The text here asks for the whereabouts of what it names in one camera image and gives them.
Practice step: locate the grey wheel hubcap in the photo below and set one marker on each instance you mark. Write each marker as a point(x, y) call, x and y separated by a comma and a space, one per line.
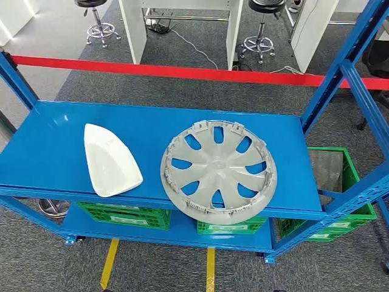
point(219, 165)

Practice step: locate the white desk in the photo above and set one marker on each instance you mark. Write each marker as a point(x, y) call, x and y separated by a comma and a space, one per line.
point(310, 32)
point(133, 28)

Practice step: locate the black office chair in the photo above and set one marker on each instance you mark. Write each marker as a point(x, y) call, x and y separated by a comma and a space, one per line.
point(377, 56)

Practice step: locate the blue metal shelf rack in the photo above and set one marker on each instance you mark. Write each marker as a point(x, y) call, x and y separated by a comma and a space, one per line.
point(151, 133)

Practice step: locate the white plastic car part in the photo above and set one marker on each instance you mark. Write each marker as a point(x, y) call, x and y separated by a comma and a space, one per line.
point(106, 165)

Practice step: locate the green plastic crate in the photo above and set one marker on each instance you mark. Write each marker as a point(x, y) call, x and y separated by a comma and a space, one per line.
point(127, 215)
point(349, 167)
point(228, 229)

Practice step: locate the red barrier belt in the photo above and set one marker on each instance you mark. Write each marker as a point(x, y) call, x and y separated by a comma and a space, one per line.
point(182, 72)

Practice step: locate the black device under desk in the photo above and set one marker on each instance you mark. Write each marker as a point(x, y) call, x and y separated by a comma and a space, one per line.
point(159, 28)

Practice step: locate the black stool chrome base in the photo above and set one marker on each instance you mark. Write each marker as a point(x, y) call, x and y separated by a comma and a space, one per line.
point(267, 5)
point(100, 30)

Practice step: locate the chrome dome stanchion base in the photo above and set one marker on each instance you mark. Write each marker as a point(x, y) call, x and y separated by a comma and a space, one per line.
point(53, 207)

